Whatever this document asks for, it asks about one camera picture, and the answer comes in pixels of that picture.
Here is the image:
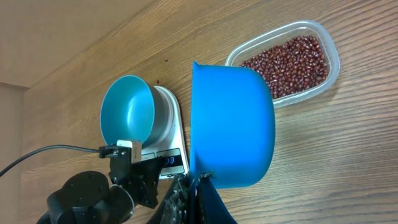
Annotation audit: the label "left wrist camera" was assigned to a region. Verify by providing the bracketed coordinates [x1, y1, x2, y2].
[99, 139, 142, 164]

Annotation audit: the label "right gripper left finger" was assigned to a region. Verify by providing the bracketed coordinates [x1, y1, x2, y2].
[147, 174, 190, 224]

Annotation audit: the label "blue plastic measuring scoop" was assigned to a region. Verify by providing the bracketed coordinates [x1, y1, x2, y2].
[189, 62, 275, 223]

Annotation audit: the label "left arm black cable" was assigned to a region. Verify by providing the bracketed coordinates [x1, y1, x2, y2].
[0, 144, 102, 178]

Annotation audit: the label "teal metal bowl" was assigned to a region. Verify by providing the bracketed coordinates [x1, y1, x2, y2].
[100, 75, 170, 148]

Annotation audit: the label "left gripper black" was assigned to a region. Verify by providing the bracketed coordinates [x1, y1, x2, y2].
[109, 157, 165, 208]

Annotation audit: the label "clear plastic container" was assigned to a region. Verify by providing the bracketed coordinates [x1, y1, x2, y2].
[225, 20, 340, 108]

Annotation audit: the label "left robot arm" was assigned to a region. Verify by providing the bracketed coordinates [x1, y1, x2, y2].
[37, 146, 165, 224]

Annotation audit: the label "red beans in container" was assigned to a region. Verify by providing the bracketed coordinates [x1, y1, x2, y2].
[239, 35, 329, 100]

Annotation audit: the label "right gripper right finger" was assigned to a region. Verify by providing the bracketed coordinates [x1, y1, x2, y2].
[197, 172, 237, 224]

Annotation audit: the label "white digital kitchen scale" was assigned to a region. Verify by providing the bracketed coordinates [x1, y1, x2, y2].
[142, 86, 190, 179]

